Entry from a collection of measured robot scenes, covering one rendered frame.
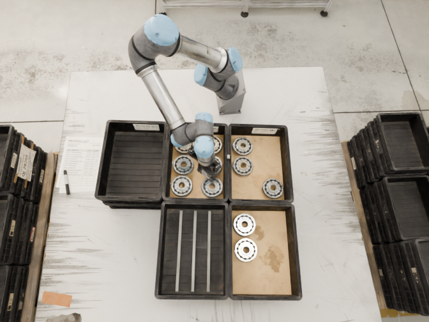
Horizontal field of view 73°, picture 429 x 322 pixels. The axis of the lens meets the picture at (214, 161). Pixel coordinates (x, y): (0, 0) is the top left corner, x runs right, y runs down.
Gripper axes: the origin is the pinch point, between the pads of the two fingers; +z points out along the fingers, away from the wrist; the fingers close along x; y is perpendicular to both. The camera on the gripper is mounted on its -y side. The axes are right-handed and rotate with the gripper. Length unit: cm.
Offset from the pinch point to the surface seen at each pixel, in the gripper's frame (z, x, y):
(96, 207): 9, -53, -28
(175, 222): 0.4, -28.3, 8.5
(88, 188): 9, -50, -39
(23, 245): 47, -109, -59
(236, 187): 3.5, 4.4, 16.3
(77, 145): 9, -40, -64
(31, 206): 48, -93, -77
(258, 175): 4.8, 17.1, 19.6
